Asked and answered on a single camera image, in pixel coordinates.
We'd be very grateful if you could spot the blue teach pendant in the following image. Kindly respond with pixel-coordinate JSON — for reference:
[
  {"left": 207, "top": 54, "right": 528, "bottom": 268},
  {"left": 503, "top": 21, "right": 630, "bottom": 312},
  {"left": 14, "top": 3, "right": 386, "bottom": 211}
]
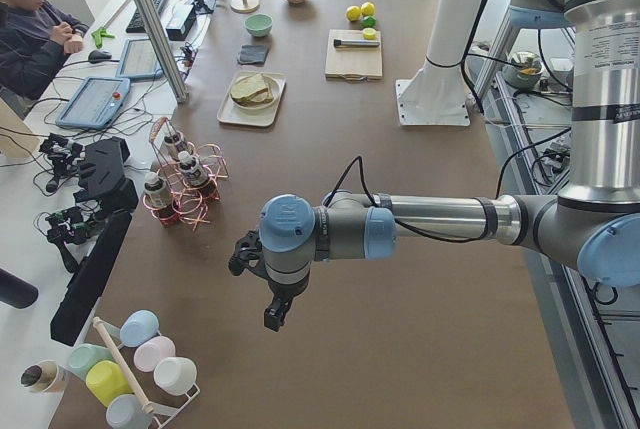
[
  {"left": 55, "top": 77, "right": 131, "bottom": 130},
  {"left": 116, "top": 39, "right": 163, "bottom": 81}
]

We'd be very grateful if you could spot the bread slice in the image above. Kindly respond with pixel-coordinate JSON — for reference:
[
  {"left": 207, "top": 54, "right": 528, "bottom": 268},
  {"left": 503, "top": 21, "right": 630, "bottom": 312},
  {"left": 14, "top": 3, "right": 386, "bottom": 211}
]
[
  {"left": 230, "top": 73, "right": 269, "bottom": 102},
  {"left": 243, "top": 75, "right": 274, "bottom": 106}
]

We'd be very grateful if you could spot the green lime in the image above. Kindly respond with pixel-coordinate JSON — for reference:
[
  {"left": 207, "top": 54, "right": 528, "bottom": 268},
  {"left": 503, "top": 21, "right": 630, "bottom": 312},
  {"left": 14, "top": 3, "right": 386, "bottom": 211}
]
[{"left": 361, "top": 15, "right": 377, "bottom": 28}]

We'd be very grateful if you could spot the yellow lemon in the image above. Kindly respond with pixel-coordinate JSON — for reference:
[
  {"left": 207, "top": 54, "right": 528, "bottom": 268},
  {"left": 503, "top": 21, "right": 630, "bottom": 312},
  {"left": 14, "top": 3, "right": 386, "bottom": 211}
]
[
  {"left": 345, "top": 5, "right": 362, "bottom": 22},
  {"left": 360, "top": 1, "right": 376, "bottom": 17}
]

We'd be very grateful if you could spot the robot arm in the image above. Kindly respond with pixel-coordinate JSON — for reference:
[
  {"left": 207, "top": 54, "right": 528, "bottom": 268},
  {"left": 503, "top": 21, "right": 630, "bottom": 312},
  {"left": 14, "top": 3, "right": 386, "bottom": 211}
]
[{"left": 229, "top": 0, "right": 639, "bottom": 330}]

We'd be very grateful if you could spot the tea bottle left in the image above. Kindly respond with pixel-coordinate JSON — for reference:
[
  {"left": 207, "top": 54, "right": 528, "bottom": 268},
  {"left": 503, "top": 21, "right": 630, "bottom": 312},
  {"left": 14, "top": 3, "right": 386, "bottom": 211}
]
[{"left": 163, "top": 131, "right": 190, "bottom": 161}]

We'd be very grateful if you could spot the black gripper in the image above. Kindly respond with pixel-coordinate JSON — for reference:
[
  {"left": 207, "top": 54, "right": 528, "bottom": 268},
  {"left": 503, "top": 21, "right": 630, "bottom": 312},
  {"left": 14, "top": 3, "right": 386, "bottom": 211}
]
[{"left": 228, "top": 230, "right": 308, "bottom": 332}]

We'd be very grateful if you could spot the tea bottle front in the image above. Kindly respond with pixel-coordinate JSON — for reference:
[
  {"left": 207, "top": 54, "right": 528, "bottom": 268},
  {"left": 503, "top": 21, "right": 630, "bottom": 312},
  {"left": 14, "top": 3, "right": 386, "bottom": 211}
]
[{"left": 178, "top": 152, "right": 218, "bottom": 200}]

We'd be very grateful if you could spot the white round plate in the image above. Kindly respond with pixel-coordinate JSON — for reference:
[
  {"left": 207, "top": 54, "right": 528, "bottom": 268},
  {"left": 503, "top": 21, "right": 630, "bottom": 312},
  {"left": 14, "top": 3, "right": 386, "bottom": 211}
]
[{"left": 231, "top": 76, "right": 280, "bottom": 110}]

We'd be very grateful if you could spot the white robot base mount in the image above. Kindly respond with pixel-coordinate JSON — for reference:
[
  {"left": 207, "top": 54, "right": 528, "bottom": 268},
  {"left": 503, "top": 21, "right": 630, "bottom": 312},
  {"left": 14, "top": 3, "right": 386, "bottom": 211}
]
[{"left": 396, "top": 0, "right": 486, "bottom": 127}]

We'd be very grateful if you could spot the yellow lemon upper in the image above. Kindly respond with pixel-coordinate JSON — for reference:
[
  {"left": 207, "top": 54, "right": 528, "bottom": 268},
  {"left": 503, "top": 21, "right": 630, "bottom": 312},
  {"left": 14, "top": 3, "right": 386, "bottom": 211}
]
[{"left": 360, "top": 1, "right": 376, "bottom": 17}]

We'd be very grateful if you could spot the seated person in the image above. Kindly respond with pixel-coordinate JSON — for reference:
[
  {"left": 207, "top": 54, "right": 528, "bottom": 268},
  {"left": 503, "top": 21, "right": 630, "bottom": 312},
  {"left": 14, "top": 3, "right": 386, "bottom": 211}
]
[{"left": 1, "top": 0, "right": 88, "bottom": 100}]

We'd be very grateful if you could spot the tea bottle right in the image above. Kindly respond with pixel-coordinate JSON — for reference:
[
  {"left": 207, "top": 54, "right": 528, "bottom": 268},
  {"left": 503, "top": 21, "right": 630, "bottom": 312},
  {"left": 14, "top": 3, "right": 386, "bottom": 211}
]
[{"left": 144, "top": 171, "right": 179, "bottom": 226}]

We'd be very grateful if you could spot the aluminium frame post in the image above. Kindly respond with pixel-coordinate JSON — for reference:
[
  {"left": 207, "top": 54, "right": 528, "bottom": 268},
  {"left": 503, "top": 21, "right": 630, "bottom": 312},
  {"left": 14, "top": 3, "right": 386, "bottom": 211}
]
[{"left": 134, "top": 0, "right": 188, "bottom": 103}]

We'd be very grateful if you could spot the green bowl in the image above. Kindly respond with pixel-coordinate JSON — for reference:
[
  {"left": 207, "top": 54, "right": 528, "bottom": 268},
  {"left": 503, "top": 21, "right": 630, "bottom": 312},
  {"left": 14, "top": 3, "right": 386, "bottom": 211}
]
[{"left": 244, "top": 14, "right": 273, "bottom": 38}]

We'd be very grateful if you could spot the blue teach pendant far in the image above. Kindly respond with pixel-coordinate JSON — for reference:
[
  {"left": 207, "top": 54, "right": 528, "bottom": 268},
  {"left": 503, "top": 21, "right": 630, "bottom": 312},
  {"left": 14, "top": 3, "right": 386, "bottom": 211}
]
[{"left": 116, "top": 39, "right": 163, "bottom": 81}]

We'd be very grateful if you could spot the grey folded cloth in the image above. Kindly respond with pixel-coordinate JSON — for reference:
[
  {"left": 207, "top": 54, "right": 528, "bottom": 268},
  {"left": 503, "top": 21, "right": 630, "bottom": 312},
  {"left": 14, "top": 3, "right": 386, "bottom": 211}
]
[{"left": 237, "top": 44, "right": 269, "bottom": 66}]

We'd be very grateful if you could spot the cream rabbit tray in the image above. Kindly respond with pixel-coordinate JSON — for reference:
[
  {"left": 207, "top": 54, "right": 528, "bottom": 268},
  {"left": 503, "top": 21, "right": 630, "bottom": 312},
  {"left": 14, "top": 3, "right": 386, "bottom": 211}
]
[{"left": 217, "top": 70, "right": 286, "bottom": 128}]

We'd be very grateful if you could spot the bamboo cutting board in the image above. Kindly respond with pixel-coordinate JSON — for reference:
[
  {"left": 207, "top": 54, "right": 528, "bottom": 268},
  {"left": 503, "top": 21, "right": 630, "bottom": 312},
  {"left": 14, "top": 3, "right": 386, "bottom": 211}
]
[{"left": 324, "top": 29, "right": 383, "bottom": 81}]

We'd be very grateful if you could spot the tea bottle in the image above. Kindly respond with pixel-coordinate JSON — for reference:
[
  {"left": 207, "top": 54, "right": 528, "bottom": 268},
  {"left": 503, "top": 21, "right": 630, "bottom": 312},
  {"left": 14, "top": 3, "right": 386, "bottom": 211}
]
[
  {"left": 144, "top": 171, "right": 179, "bottom": 226},
  {"left": 178, "top": 152, "right": 218, "bottom": 200},
  {"left": 163, "top": 131, "right": 190, "bottom": 161}
]

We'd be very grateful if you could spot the copper wire bottle rack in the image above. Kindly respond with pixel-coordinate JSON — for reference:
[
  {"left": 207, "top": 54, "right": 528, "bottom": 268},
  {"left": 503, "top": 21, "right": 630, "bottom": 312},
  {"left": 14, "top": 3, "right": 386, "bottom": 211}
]
[{"left": 142, "top": 116, "right": 229, "bottom": 230}]

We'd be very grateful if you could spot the colourful cup rack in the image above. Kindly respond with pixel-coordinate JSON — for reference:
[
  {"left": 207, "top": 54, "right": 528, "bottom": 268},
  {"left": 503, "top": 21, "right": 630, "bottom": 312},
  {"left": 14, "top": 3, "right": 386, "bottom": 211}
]
[{"left": 67, "top": 310, "right": 201, "bottom": 428}]

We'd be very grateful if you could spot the blue teach pendant near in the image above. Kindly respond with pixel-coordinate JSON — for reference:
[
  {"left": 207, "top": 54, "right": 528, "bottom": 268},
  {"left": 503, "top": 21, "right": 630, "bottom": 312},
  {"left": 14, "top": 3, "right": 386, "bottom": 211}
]
[{"left": 55, "top": 77, "right": 131, "bottom": 130}]

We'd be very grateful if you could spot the half lemon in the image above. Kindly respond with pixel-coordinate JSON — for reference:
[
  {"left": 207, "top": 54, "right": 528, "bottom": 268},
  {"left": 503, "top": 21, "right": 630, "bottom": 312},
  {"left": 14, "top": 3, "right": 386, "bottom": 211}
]
[{"left": 362, "top": 28, "right": 377, "bottom": 40}]

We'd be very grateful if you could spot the yellow lemon lower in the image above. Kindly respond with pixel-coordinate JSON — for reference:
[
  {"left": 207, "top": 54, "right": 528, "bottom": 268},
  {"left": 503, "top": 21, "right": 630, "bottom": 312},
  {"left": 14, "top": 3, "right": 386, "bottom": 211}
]
[{"left": 345, "top": 5, "right": 362, "bottom": 22}]

